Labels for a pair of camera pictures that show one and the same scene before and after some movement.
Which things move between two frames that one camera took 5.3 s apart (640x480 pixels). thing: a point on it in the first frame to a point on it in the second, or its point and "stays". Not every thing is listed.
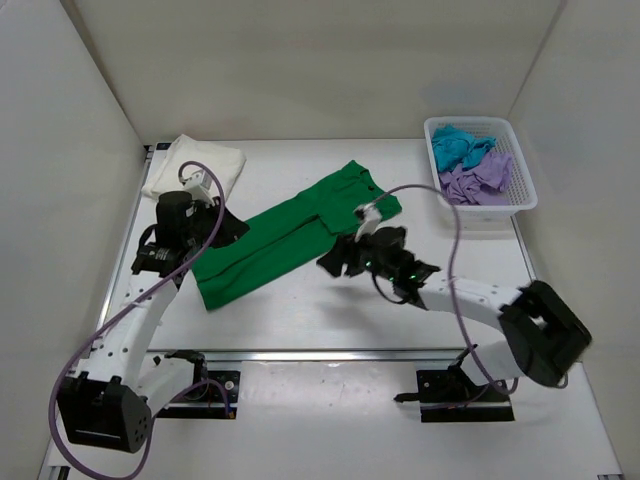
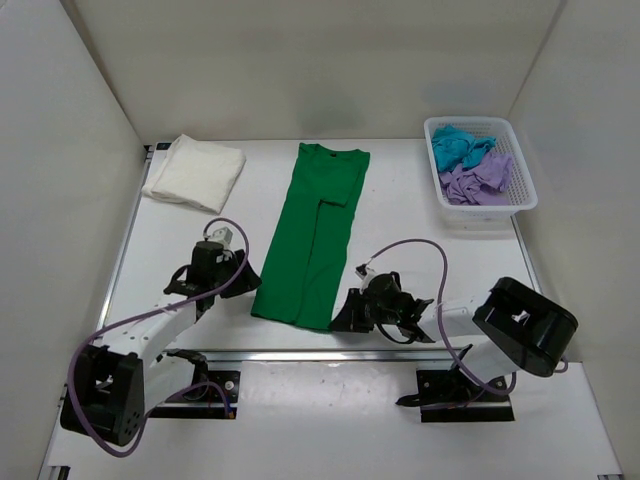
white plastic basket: x=479 y=163 stays
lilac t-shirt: x=483 y=185 stays
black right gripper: x=343 y=255 to x=349 y=319
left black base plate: x=215 y=398 stays
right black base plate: x=450 y=396 stays
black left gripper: x=206 y=204 to x=246 y=282
